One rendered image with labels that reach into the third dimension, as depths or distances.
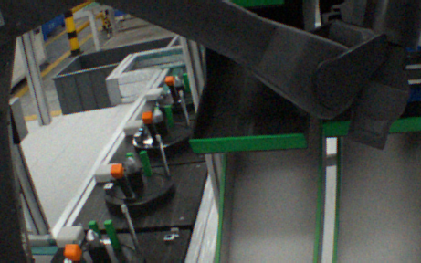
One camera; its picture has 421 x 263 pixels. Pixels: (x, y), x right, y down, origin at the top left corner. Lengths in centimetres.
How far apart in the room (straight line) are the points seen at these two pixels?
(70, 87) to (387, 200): 228
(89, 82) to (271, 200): 212
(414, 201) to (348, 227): 10
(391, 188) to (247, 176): 20
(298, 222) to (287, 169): 8
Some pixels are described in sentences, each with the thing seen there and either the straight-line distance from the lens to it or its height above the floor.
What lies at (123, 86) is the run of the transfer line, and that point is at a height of 92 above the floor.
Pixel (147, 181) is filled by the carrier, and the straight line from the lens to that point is 107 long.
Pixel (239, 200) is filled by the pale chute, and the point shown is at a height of 108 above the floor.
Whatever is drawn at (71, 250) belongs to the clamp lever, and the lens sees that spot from 75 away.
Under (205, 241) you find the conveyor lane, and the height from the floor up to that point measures 95.
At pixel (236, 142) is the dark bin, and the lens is 61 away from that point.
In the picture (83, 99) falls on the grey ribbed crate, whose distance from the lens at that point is 283.
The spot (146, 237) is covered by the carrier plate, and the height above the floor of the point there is 97.
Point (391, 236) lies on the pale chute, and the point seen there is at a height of 103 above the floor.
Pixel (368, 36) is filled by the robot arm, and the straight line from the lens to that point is 42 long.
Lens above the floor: 145
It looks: 22 degrees down
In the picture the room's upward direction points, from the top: 12 degrees counter-clockwise
